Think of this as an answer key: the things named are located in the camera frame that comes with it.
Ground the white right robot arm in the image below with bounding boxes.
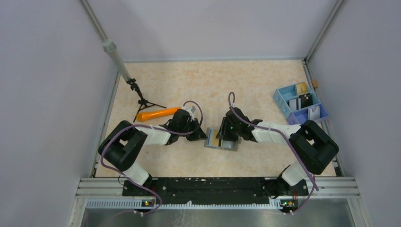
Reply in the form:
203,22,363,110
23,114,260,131
216,107,339,195

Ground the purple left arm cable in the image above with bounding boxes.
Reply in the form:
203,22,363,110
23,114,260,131
99,100,204,217

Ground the black tripod microphone stand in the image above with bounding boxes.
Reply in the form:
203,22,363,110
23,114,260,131
102,39,166,122

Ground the blue compartment organizer box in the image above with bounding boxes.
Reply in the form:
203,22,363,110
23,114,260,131
273,82,329,125

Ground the white patterned card in box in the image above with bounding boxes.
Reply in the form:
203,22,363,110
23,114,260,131
307,105,321,121

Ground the white slotted cable duct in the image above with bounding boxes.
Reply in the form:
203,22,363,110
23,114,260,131
86,199,282,210

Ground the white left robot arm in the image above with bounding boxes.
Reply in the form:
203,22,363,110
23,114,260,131
98,109,207,195

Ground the black card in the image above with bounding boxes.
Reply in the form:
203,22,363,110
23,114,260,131
299,93,313,108

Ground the grey leather card holder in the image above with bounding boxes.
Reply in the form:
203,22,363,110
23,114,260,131
204,128,242,151

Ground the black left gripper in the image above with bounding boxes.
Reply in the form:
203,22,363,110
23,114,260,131
178,118,208,141

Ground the gold card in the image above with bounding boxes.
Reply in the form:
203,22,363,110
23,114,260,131
295,82,308,96
208,128,221,148

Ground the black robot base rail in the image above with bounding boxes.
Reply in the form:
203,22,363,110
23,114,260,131
122,177,309,205

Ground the small orange wall object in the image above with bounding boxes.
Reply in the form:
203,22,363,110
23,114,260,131
311,79,318,89

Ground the orange toy microphone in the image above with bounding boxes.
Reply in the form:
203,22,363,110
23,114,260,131
136,107,181,122

